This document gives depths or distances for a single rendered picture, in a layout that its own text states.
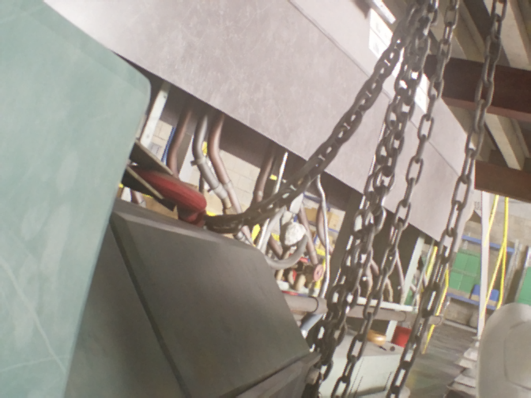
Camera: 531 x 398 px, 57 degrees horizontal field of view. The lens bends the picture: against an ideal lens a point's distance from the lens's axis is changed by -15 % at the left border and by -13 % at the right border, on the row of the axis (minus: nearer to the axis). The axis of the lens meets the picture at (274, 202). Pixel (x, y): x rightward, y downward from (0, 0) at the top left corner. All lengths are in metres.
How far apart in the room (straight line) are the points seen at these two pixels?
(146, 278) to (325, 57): 1.03
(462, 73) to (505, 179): 1.69
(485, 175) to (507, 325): 3.33
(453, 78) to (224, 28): 1.62
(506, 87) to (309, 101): 1.35
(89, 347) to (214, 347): 0.11
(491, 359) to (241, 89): 0.64
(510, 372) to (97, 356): 0.62
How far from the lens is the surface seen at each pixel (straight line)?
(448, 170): 2.07
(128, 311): 0.21
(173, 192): 0.42
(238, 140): 1.57
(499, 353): 0.75
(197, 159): 1.11
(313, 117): 1.21
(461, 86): 2.44
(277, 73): 1.10
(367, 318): 0.56
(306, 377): 0.44
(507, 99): 2.37
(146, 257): 0.25
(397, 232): 0.56
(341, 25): 1.30
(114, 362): 0.19
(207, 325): 0.27
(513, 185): 4.01
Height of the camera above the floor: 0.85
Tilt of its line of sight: 4 degrees up
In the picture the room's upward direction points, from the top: 18 degrees clockwise
